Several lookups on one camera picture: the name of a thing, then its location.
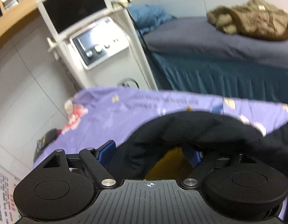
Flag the black quilted jacket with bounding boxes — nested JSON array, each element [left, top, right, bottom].
[[108, 111, 288, 220]]

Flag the mustard yellow garment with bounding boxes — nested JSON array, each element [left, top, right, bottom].
[[145, 148, 193, 182]]

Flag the purple floral bed sheet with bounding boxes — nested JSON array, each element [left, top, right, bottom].
[[35, 87, 288, 164]]

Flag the black device on floor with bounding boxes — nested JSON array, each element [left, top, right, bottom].
[[33, 128, 62, 163]]

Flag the bed with blue-grey bedding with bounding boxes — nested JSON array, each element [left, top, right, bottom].
[[134, 17, 288, 104]]

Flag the white medical device cart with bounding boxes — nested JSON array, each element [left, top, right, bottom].
[[37, 0, 157, 90]]

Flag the blue pillow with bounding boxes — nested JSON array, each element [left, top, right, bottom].
[[128, 5, 176, 35]]

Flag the olive brown jacket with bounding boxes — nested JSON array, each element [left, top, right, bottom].
[[206, 0, 288, 41]]

